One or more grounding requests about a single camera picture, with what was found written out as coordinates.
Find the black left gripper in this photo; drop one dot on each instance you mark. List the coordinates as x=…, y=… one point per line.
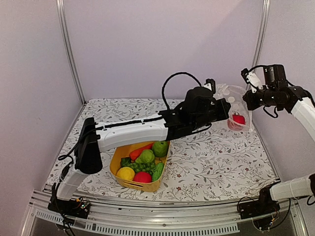
x=224, y=111

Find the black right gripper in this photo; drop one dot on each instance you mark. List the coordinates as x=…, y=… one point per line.
x=248, y=98

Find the clear zip top bag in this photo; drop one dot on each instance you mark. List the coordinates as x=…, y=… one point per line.
x=234, y=96

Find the red toy tomato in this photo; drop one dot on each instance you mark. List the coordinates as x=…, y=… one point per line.
x=239, y=119

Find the green toy apple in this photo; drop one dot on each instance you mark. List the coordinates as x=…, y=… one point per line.
x=160, y=148

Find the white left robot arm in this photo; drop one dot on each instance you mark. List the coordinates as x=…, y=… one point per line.
x=96, y=138

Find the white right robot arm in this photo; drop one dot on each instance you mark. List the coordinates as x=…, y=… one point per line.
x=298, y=102

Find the floral tablecloth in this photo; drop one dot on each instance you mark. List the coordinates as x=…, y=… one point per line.
x=215, y=165

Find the green toy cucumber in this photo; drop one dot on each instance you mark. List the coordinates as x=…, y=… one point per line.
x=158, y=172

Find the green toy cabbage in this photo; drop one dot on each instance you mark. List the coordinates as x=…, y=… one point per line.
x=146, y=156

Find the orange toy carrot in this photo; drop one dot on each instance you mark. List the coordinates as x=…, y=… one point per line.
x=136, y=153

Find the green toy grapes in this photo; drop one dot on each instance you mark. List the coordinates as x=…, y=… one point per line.
x=149, y=168

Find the yellow plastic basket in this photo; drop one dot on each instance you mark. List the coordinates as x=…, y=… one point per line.
x=122, y=152

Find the red toy apple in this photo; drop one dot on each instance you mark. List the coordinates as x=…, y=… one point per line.
x=142, y=177

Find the green toy broccoli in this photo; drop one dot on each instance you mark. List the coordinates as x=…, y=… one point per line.
x=125, y=162

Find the yellow toy lemon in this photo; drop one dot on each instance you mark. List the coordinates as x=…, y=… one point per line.
x=125, y=173

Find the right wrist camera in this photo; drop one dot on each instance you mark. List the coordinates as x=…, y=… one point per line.
x=251, y=79

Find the right aluminium frame post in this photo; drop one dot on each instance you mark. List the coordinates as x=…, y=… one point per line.
x=261, y=32

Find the aluminium frame post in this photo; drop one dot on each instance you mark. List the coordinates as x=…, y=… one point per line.
x=68, y=51
x=261, y=32

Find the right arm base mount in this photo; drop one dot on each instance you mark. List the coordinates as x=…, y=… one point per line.
x=249, y=208

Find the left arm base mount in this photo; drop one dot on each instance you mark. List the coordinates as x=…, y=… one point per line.
x=79, y=208

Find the left aluminium frame post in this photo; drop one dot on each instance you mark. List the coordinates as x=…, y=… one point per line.
x=68, y=51

